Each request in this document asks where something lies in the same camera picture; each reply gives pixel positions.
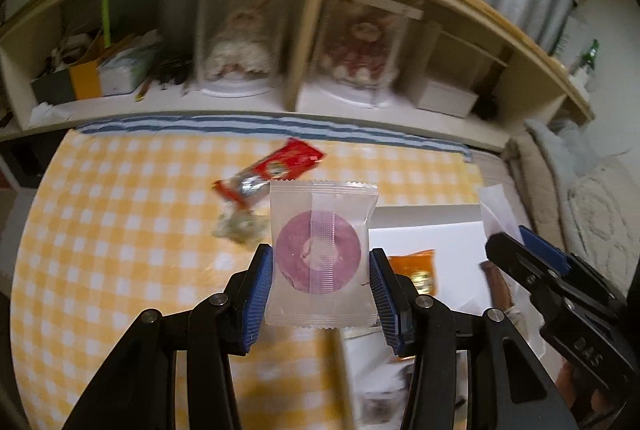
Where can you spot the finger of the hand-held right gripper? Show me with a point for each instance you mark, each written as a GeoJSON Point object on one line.
{"type": "Point", "coordinates": [520, 270]}
{"type": "Point", "coordinates": [545, 246]}

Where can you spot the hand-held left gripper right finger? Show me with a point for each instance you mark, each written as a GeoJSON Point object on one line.
{"type": "Point", "coordinates": [387, 305]}

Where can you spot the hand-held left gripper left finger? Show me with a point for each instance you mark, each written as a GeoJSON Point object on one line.
{"type": "Point", "coordinates": [255, 305]}

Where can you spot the brown snack packet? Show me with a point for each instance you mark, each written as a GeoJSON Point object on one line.
{"type": "Point", "coordinates": [497, 285]}

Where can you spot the orange snack packet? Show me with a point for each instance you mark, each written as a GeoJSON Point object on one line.
{"type": "Point", "coordinates": [412, 267]}

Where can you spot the pink round pastry packet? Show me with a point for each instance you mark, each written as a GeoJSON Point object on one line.
{"type": "Point", "coordinates": [320, 250]}

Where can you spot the white square tray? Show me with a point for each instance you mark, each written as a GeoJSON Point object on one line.
{"type": "Point", "coordinates": [440, 230]}

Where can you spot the crumpled clear wrapper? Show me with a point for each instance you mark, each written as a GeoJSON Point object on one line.
{"type": "Point", "coordinates": [497, 210]}

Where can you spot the white fluffy pillow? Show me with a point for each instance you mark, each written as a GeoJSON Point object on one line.
{"type": "Point", "coordinates": [605, 220]}

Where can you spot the beige fluffy blanket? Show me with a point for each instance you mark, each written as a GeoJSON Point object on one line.
{"type": "Point", "coordinates": [530, 175]}

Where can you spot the crumpled pale snack wrapper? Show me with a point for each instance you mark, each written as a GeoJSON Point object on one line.
{"type": "Point", "coordinates": [240, 225]}

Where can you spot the pink bed sheet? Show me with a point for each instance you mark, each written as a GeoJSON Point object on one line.
{"type": "Point", "coordinates": [492, 170]}

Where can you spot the grey blanket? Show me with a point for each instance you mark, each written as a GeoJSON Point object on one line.
{"type": "Point", "coordinates": [555, 145]}

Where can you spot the yellow checked tablecloth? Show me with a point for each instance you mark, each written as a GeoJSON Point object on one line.
{"type": "Point", "coordinates": [125, 235]}

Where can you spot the red snack packet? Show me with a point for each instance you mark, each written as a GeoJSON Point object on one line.
{"type": "Point", "coordinates": [290, 157]}

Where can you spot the blue striped cloth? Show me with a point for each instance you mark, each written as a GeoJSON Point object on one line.
{"type": "Point", "coordinates": [200, 124]}

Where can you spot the green bottle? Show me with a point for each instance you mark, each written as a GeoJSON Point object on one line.
{"type": "Point", "coordinates": [591, 57]}

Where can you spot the wooden shelf unit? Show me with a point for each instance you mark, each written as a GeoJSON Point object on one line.
{"type": "Point", "coordinates": [300, 60]}

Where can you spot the doll in red dress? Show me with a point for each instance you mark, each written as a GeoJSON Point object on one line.
{"type": "Point", "coordinates": [360, 50]}

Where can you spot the doll in cream dress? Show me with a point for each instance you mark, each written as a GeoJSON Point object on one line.
{"type": "Point", "coordinates": [240, 45]}

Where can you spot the pale green box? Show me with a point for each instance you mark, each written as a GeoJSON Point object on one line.
{"type": "Point", "coordinates": [127, 65]}

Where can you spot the orange box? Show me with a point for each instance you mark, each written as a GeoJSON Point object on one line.
{"type": "Point", "coordinates": [87, 77]}

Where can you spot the dark grey box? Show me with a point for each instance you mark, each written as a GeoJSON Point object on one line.
{"type": "Point", "coordinates": [52, 89]}

